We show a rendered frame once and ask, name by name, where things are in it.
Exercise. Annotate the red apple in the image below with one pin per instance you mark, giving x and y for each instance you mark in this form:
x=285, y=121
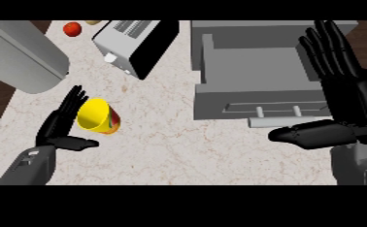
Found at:
x=71, y=29

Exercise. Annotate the white and black toaster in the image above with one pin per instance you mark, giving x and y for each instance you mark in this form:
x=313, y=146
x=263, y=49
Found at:
x=133, y=45

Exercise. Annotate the grey drawer cabinet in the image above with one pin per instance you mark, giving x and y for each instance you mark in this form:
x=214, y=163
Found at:
x=260, y=32

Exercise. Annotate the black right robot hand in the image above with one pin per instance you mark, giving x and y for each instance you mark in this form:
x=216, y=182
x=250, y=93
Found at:
x=340, y=108

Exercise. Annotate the yellow cup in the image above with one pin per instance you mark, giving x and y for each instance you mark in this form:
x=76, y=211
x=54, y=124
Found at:
x=97, y=116

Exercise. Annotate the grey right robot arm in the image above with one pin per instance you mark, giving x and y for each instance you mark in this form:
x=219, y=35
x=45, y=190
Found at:
x=347, y=163

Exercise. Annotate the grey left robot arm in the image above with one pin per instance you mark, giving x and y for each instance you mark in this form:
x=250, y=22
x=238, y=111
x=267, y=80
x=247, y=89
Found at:
x=29, y=166

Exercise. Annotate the tan round fruit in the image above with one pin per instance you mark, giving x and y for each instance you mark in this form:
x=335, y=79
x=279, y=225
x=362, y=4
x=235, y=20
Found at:
x=91, y=22

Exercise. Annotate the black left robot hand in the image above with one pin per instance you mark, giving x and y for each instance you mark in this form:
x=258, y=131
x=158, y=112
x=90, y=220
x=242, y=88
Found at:
x=59, y=127

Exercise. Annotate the grey open drawer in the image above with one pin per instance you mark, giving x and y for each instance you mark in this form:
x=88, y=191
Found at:
x=260, y=79

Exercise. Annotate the large grey rounded appliance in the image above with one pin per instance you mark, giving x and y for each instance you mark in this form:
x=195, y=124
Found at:
x=28, y=58

